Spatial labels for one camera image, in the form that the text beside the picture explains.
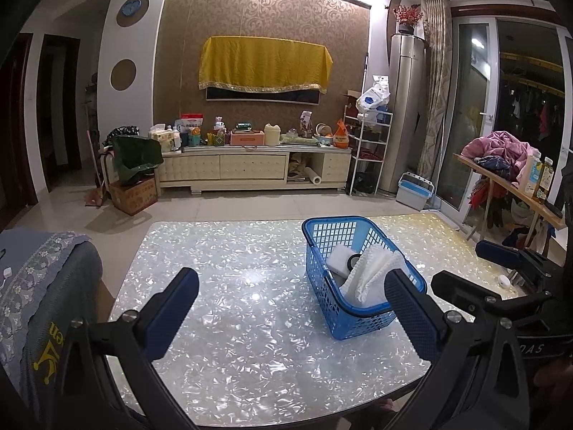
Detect tissue box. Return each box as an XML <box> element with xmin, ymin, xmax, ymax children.
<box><xmin>149</xmin><ymin>124</ymin><xmax>176</xmax><ymax>152</ymax></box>

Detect blue and white bin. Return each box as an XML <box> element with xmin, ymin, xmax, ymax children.
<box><xmin>396</xmin><ymin>172</ymin><xmax>434</xmax><ymax>211</ymax></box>

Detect cardboard box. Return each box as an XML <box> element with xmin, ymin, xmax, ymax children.
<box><xmin>109</xmin><ymin>177</ymin><xmax>158</xmax><ymax>216</ymax></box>

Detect dark green bag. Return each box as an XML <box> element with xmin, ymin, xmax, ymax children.
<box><xmin>112</xmin><ymin>134</ymin><xmax>164</xmax><ymax>184</ymax></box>

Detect dark wooden door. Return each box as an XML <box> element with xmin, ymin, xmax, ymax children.
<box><xmin>0</xmin><ymin>33</ymin><xmax>39</xmax><ymax>209</ymax></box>

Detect red and white box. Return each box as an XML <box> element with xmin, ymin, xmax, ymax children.
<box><xmin>180</xmin><ymin>113</ymin><xmax>206</xmax><ymax>132</ymax></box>

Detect blue plastic basket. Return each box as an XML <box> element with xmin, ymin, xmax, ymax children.
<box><xmin>301</xmin><ymin>216</ymin><xmax>428</xmax><ymax>341</ymax></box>

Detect glass sliding door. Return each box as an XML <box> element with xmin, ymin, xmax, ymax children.
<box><xmin>436</xmin><ymin>13</ymin><xmax>573</xmax><ymax>234</ymax></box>

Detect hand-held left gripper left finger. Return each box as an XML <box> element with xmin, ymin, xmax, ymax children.
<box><xmin>58</xmin><ymin>267</ymin><xmax>200</xmax><ymax>430</ymax></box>

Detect white printed bag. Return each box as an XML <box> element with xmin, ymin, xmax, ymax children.
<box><xmin>357</xmin><ymin>76</ymin><xmax>391</xmax><ymax>113</ymax></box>

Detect cream tv cabinet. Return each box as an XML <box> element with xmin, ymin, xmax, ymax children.
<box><xmin>157</xmin><ymin>143</ymin><xmax>352</xmax><ymax>197</ymax></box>

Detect broom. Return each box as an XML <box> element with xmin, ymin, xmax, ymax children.
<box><xmin>85</xmin><ymin>130</ymin><xmax>108</xmax><ymax>208</ymax></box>

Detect orange bag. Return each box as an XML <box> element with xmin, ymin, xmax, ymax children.
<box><xmin>333</xmin><ymin>119</ymin><xmax>352</xmax><ymax>148</ymax></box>

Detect standing air conditioner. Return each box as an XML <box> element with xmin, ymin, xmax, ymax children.
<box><xmin>380</xmin><ymin>33</ymin><xmax>426</xmax><ymax>195</ymax></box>

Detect hanging dark clothes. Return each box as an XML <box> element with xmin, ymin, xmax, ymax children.
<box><xmin>468</xmin><ymin>179</ymin><xmax>509</xmax><ymax>230</ymax></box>

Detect pink box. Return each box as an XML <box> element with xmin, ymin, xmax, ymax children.
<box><xmin>230</xmin><ymin>130</ymin><xmax>265</xmax><ymax>146</ymax></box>

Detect red flowers in vase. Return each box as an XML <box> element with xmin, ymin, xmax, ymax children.
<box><xmin>393</xmin><ymin>4</ymin><xmax>424</xmax><ymax>35</ymax></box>

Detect white towel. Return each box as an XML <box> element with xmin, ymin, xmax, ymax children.
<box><xmin>340</xmin><ymin>245</ymin><xmax>413</xmax><ymax>307</ymax></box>

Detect patterned beige curtain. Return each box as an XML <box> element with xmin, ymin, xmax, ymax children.
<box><xmin>421</xmin><ymin>0</ymin><xmax>453</xmax><ymax>189</ymax></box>

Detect blue wall clock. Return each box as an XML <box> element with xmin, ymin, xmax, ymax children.
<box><xmin>117</xmin><ymin>0</ymin><xmax>150</xmax><ymax>26</ymax></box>

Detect black wall television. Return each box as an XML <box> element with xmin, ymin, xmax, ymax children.
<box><xmin>206</xmin><ymin>85</ymin><xmax>322</xmax><ymax>106</ymax></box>

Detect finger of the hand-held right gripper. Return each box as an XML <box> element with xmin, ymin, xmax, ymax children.
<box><xmin>475</xmin><ymin>239</ymin><xmax>556</xmax><ymax>292</ymax></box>
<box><xmin>430</xmin><ymin>270</ymin><xmax>556</xmax><ymax>328</ymax></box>

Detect wooden side table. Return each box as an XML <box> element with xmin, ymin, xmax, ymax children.
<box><xmin>453</xmin><ymin>152</ymin><xmax>567</xmax><ymax>243</ymax></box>

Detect dark blue clothes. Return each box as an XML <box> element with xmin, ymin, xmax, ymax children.
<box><xmin>475</xmin><ymin>156</ymin><xmax>511</xmax><ymax>181</ymax></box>

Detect yellow liquid bottle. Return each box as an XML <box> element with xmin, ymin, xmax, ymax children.
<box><xmin>533</xmin><ymin>157</ymin><xmax>555</xmax><ymax>202</ymax></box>

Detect white metal rack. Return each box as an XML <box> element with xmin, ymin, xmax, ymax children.
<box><xmin>347</xmin><ymin>105</ymin><xmax>394</xmax><ymax>197</ymax></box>

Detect yellow cover cloth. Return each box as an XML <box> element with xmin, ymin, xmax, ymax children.
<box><xmin>198</xmin><ymin>36</ymin><xmax>334</xmax><ymax>95</ymax></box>

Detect pink clothes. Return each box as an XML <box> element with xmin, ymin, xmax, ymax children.
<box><xmin>461</xmin><ymin>131</ymin><xmax>531</xmax><ymax>184</ymax></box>

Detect chair with grey-blue cover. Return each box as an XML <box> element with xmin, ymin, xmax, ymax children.
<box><xmin>0</xmin><ymin>228</ymin><xmax>103</xmax><ymax>413</ymax></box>

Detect white plastic bottle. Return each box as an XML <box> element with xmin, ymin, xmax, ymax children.
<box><xmin>517</xmin><ymin>150</ymin><xmax>542</xmax><ymax>198</ymax></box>

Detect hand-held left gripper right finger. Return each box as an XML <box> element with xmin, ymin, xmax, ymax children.
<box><xmin>384</xmin><ymin>269</ymin><xmax>526</xmax><ymax>430</ymax></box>

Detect white foam roll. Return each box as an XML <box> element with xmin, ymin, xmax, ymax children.
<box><xmin>326</xmin><ymin>245</ymin><xmax>359</xmax><ymax>277</ymax></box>

